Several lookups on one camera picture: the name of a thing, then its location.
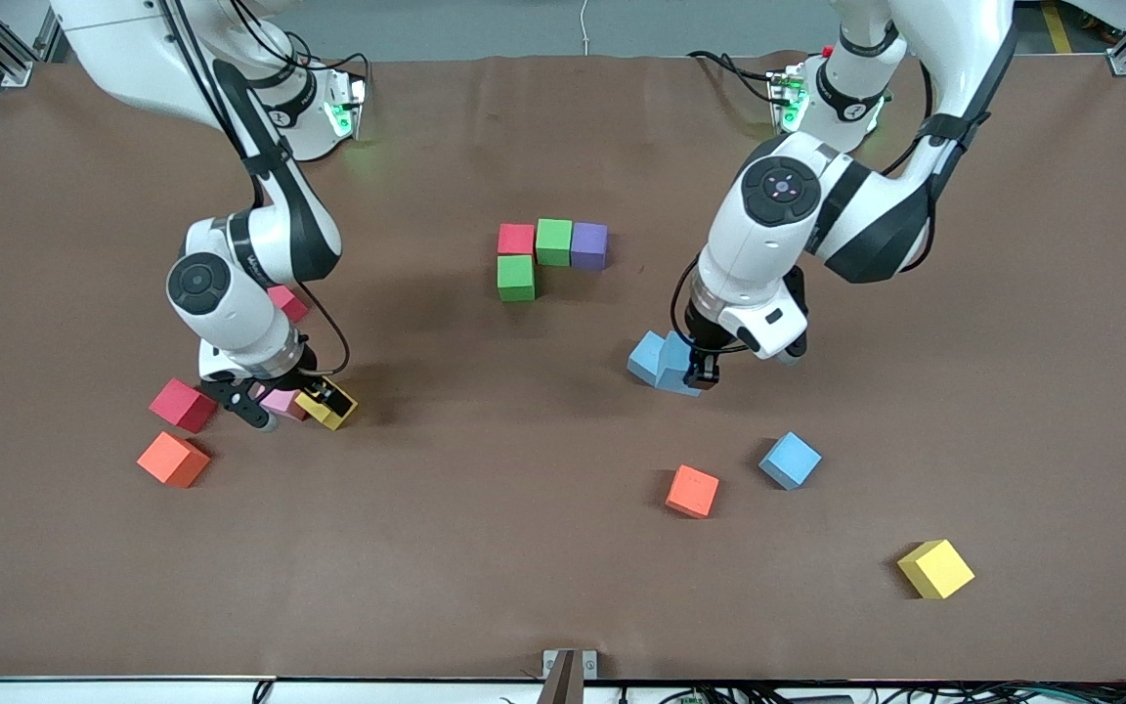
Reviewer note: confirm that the purple foam cube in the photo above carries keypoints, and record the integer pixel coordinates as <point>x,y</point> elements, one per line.
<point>589,244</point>

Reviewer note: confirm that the pink foam cube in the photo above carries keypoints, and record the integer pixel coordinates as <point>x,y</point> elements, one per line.
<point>284,403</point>

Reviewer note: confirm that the red foam cube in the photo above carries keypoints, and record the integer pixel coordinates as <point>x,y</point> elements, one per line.
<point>182,405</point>
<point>516,240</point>
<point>291,305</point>

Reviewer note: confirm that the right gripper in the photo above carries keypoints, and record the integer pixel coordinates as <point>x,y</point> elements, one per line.
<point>306,378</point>

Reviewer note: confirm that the left arm base connector panel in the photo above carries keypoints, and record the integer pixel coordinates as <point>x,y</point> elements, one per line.
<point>790,98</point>

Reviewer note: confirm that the blue foam cube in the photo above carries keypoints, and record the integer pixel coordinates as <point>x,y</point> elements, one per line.
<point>672,370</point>
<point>790,460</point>
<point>643,357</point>

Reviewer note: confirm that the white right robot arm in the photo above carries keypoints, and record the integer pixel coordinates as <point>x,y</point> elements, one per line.
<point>231,293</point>

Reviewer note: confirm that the grey metal bracket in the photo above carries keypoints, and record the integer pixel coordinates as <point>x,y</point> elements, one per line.
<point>568,675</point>

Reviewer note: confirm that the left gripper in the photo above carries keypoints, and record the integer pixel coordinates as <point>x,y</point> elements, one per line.
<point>701,344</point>

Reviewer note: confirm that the orange foam cube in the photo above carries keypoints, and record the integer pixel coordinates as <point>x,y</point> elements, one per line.
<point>172,459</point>
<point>692,491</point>

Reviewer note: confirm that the brown table cover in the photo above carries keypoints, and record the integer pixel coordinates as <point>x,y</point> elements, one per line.
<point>524,587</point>

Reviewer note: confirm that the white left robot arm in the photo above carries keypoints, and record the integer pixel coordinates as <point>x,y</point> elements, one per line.
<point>778,196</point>

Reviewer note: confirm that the yellow foam cube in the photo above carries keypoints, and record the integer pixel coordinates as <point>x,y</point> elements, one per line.
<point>934,569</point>
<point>328,418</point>

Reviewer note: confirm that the right arm base connector panel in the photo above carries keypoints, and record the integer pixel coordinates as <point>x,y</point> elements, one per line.
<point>346,108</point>

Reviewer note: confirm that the green foam cube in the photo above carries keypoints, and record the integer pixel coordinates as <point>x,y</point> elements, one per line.
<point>554,240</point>
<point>516,278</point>

